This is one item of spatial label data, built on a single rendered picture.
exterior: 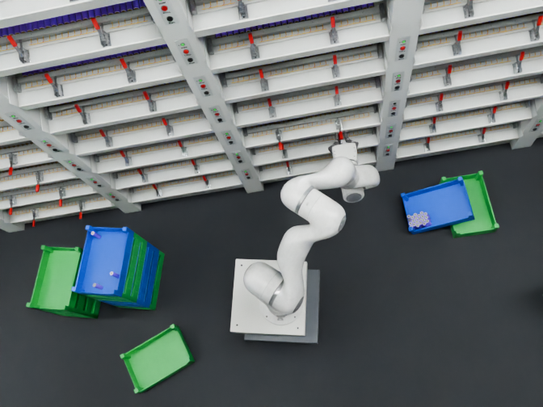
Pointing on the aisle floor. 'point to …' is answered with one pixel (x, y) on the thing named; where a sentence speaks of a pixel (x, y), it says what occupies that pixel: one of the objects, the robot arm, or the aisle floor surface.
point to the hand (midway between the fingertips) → (341, 137)
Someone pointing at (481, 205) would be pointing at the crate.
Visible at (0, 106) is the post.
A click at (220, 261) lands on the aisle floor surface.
